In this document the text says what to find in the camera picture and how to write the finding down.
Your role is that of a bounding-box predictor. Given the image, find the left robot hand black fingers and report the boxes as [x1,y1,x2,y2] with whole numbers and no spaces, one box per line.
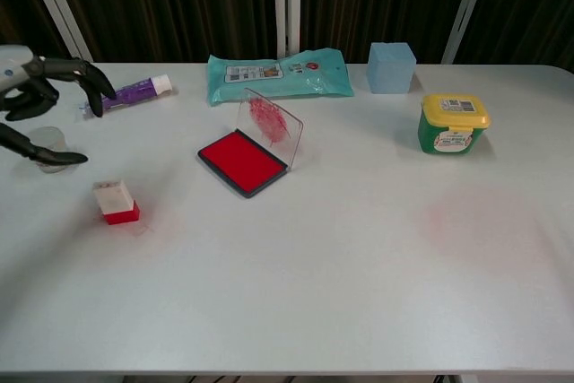
[0,45,117,167]

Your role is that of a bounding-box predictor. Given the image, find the small red white stamp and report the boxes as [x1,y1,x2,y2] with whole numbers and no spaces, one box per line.
[92,179,141,226]

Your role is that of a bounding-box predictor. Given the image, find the small clear jar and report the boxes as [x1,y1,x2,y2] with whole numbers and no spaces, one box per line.
[26,126,71,176]

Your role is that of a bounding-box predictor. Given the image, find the purple tube white cap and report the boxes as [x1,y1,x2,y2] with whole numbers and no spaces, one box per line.
[78,73,174,120]

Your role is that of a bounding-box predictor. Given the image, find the red ink pad clear lid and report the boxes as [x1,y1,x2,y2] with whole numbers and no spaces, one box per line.
[196,87,305,199]

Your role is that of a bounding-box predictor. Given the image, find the teal wet wipes pack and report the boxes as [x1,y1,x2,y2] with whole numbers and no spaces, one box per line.
[206,47,355,108]

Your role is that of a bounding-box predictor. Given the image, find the light blue cube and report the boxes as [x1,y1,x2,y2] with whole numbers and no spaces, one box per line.
[366,41,418,95]

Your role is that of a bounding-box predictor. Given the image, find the green container yellow lid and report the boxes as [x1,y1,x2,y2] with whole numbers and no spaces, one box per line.
[417,93,492,155]

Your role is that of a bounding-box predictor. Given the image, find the white slanted frame post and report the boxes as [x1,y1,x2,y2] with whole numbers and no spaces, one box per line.
[20,0,93,64]
[441,0,494,65]

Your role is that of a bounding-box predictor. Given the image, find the white upright frame post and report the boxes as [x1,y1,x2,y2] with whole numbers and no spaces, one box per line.
[273,0,301,59]

